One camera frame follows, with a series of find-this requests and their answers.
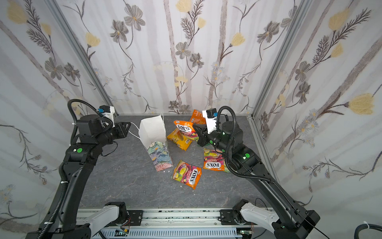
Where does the pink Fox's fruits bag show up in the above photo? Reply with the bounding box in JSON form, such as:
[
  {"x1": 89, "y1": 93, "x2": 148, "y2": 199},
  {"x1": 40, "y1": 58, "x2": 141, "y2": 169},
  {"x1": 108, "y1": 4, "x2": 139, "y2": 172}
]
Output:
[{"x1": 203, "y1": 148, "x2": 225, "y2": 171}]

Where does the white slotted cable duct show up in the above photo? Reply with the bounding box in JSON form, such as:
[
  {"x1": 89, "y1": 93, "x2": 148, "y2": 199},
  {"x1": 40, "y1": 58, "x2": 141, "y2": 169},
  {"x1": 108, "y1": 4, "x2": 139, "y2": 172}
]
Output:
[{"x1": 101, "y1": 228, "x2": 243, "y2": 239}]

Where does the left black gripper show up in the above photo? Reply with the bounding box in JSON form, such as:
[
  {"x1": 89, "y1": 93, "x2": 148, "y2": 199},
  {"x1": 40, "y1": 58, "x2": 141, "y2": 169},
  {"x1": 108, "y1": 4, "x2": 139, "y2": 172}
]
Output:
[{"x1": 94, "y1": 120, "x2": 132, "y2": 149}]

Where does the yellow snack bag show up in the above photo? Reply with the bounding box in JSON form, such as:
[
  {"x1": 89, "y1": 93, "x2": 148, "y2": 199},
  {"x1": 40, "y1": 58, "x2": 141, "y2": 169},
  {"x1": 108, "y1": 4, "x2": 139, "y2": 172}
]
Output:
[{"x1": 167, "y1": 128, "x2": 192, "y2": 151}]

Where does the white paper bag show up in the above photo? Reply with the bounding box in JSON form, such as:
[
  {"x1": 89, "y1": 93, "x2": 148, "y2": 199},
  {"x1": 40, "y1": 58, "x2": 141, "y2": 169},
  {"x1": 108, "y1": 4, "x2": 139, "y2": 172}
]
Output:
[{"x1": 129, "y1": 115, "x2": 174, "y2": 171}]

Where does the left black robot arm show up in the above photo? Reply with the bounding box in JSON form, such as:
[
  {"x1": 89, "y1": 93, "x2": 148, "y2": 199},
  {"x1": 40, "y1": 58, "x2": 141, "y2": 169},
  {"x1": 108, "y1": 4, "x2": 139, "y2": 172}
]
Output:
[{"x1": 26, "y1": 99, "x2": 131, "y2": 239}]

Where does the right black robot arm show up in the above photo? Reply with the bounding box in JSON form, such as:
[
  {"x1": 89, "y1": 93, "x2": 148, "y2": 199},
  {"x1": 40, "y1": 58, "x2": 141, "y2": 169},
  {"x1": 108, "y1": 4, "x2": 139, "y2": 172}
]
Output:
[{"x1": 194, "y1": 106, "x2": 320, "y2": 239}]

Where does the lime Fox's candy bag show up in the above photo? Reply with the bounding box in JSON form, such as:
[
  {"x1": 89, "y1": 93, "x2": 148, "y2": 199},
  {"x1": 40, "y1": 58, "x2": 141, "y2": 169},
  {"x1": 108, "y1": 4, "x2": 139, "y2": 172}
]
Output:
[{"x1": 223, "y1": 162, "x2": 230, "y2": 173}]

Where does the small orange snack packet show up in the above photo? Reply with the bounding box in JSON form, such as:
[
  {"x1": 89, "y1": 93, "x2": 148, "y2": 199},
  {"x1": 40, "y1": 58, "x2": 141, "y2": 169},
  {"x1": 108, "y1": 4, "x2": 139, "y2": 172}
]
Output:
[{"x1": 190, "y1": 110, "x2": 206, "y2": 124}]

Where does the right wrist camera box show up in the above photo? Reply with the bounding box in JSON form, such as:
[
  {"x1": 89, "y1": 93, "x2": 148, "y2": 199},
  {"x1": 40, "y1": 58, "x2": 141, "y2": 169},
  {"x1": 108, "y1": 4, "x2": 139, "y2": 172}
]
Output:
[{"x1": 202, "y1": 108, "x2": 217, "y2": 134}]

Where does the orange Fox's candy bag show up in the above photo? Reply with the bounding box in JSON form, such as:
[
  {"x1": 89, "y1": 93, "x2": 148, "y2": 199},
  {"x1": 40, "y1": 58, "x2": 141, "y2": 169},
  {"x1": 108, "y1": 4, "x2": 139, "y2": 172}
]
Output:
[{"x1": 174, "y1": 120, "x2": 199, "y2": 141}]

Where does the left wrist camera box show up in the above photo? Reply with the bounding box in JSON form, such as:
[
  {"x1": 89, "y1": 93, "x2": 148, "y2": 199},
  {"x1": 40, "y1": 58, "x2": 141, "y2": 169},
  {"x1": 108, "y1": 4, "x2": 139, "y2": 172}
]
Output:
[{"x1": 98, "y1": 105, "x2": 115, "y2": 127}]

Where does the orange pink Fox's bag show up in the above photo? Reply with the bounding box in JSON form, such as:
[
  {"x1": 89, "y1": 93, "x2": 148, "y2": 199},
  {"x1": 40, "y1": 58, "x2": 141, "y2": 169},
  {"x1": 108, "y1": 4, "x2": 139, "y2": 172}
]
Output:
[{"x1": 172, "y1": 160, "x2": 202, "y2": 189}]

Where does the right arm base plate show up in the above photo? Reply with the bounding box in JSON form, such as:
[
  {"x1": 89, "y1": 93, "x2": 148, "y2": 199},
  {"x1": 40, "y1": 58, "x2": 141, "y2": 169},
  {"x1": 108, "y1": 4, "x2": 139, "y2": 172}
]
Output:
[{"x1": 218, "y1": 209, "x2": 248, "y2": 226}]

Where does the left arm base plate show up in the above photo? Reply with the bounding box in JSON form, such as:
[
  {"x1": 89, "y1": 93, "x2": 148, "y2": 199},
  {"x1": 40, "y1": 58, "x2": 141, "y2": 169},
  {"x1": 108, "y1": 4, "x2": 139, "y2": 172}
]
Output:
[{"x1": 125, "y1": 210, "x2": 143, "y2": 226}]

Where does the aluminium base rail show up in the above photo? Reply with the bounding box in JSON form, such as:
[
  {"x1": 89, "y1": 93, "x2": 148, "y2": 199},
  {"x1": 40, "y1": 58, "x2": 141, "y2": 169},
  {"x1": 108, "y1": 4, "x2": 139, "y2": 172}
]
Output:
[{"x1": 74, "y1": 207, "x2": 309, "y2": 239}]

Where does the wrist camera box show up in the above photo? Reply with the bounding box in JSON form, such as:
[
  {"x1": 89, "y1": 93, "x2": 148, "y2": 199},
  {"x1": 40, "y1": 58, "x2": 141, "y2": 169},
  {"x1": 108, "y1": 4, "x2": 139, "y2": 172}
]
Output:
[
  {"x1": 98, "y1": 105, "x2": 115, "y2": 127},
  {"x1": 202, "y1": 108, "x2": 217, "y2": 134}
]

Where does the black corrugated hose corner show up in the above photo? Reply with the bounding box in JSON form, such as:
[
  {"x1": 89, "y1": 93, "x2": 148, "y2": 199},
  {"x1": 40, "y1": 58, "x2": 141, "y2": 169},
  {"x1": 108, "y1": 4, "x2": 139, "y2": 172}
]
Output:
[{"x1": 354, "y1": 223, "x2": 382, "y2": 239}]

